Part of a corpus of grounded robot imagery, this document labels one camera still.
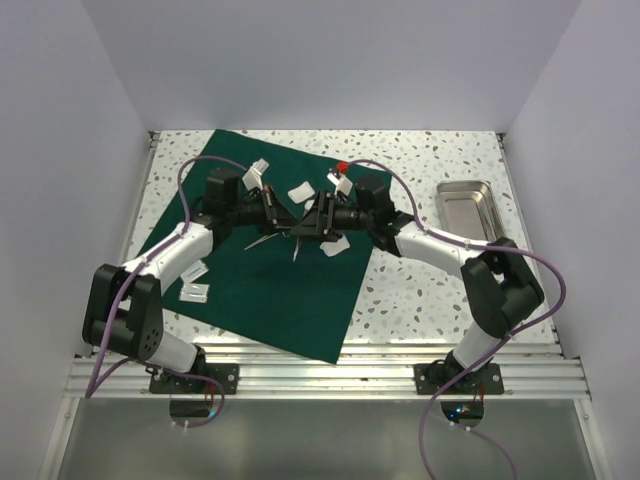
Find stainless steel tray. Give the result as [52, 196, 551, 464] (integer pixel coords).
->
[435, 180, 505, 242]

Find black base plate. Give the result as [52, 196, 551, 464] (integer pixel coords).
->
[413, 360, 505, 395]
[149, 363, 240, 395]

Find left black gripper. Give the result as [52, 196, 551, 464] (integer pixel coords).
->
[226, 184, 300, 236]

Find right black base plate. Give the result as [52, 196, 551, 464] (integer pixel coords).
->
[413, 360, 505, 395]

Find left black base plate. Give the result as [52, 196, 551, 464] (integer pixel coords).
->
[149, 363, 240, 395]

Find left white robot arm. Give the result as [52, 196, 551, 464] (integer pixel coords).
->
[82, 169, 298, 393]

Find green surgical drape cloth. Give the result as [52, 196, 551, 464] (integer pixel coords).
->
[163, 130, 373, 363]

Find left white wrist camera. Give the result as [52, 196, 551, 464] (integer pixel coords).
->
[242, 158, 269, 191]

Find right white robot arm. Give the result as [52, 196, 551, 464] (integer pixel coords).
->
[289, 170, 544, 393]

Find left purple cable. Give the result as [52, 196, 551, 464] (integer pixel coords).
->
[84, 155, 256, 431]

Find metal surgical scissors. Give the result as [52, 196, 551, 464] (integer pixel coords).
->
[244, 233, 280, 251]

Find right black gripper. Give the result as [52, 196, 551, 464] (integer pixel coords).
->
[290, 189, 374, 243]

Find white labelled packet upper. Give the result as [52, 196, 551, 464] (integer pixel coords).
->
[181, 260, 209, 283]

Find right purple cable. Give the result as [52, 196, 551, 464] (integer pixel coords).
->
[344, 158, 569, 480]

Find purple cable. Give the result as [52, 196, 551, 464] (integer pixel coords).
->
[344, 158, 569, 480]
[84, 155, 256, 431]

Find white gauze pad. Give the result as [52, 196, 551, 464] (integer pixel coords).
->
[320, 236, 350, 257]
[288, 181, 315, 204]

